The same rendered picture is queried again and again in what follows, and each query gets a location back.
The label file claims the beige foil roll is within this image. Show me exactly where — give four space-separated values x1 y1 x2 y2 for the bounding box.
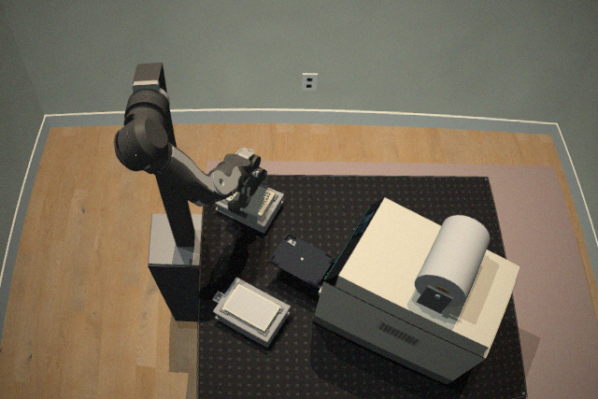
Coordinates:
414 215 490 307

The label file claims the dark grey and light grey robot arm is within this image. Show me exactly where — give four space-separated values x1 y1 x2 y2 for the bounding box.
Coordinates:
114 80 261 207

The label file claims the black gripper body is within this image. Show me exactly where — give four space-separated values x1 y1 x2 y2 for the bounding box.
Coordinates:
238 166 265 196

